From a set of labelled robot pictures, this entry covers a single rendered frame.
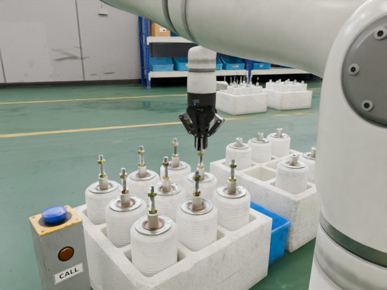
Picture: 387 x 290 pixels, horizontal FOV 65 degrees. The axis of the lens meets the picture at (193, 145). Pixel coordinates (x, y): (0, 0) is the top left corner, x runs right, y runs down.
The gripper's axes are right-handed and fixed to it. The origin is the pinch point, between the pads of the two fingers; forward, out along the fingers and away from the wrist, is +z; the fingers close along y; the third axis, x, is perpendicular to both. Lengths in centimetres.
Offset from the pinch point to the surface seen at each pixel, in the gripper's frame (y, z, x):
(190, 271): 10.8, 18.6, -25.9
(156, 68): -252, 5, 342
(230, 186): 11.1, 7.9, -5.4
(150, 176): -12.7, 9.8, -6.6
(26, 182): -95, 35, 7
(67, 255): -4.3, 9.2, -42.1
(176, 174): -8.2, 10.8, 0.5
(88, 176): -74, 35, 26
